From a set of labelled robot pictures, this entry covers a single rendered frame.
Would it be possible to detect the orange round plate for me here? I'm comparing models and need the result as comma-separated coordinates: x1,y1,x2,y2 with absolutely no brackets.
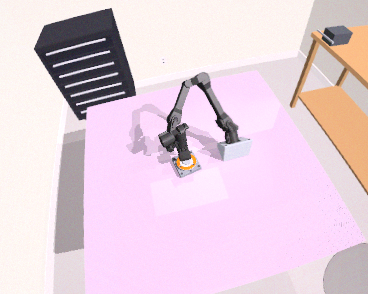
177,155,196,170

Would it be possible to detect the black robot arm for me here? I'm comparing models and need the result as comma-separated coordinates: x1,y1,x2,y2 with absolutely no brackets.
158,72,241,152

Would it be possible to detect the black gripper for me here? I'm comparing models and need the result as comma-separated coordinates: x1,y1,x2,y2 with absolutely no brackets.
175,137,191,162

